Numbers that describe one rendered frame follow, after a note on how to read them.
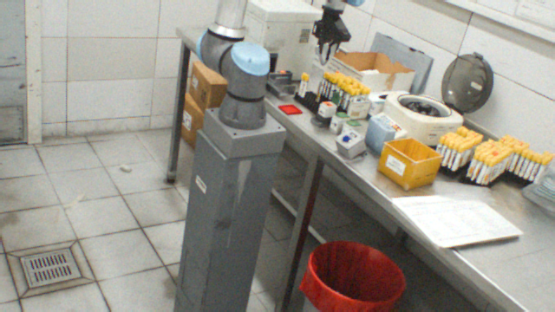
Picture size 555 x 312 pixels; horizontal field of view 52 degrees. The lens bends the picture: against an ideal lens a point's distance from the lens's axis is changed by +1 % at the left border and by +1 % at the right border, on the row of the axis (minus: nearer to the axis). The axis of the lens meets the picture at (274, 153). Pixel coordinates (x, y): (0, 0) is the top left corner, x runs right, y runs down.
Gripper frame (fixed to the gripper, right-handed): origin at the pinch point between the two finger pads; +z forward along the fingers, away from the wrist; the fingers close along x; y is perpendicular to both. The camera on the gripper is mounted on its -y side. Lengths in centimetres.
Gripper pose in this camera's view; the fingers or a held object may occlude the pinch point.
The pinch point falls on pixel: (324, 62)
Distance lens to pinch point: 213.9
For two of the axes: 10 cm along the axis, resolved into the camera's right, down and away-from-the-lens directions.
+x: -8.3, 1.1, -5.4
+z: -1.8, 8.7, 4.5
